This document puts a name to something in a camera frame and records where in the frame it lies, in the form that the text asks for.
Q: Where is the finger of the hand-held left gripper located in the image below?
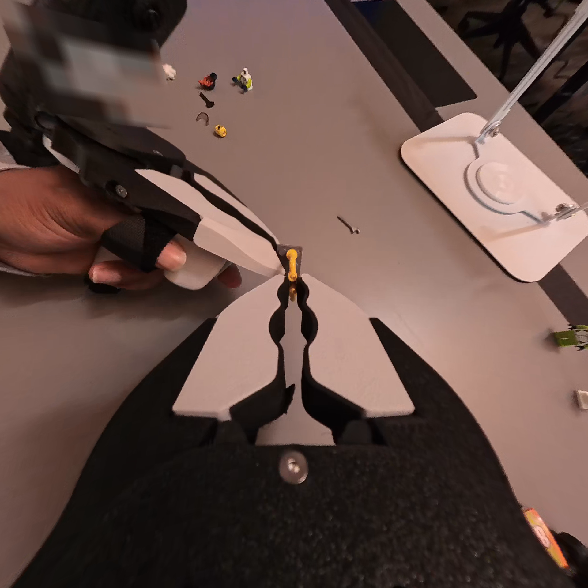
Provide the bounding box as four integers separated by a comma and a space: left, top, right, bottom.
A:
134, 168, 277, 250
192, 219, 288, 277

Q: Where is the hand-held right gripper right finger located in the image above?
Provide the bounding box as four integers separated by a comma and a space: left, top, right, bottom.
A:
299, 274, 414, 425

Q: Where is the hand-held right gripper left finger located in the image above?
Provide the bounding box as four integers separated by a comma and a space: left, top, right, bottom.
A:
173, 274, 295, 423

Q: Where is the grey lego plate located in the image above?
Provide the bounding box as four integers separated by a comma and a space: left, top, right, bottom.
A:
278, 244, 305, 273

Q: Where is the small yellow lego piece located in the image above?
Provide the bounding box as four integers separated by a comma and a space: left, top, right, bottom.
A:
285, 247, 301, 300

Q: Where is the white booklet stand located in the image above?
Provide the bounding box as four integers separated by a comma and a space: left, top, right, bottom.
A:
401, 0, 588, 284

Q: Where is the orange lego race car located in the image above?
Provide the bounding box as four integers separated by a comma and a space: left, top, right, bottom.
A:
521, 507, 571, 569

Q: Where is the green lego minifigure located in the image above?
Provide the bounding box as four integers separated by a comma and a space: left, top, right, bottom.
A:
552, 323, 588, 351

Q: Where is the person's left hand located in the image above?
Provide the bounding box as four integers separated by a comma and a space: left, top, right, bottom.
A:
0, 166, 242, 295

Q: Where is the black office chair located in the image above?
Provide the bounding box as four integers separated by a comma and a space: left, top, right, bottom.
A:
432, 0, 556, 76

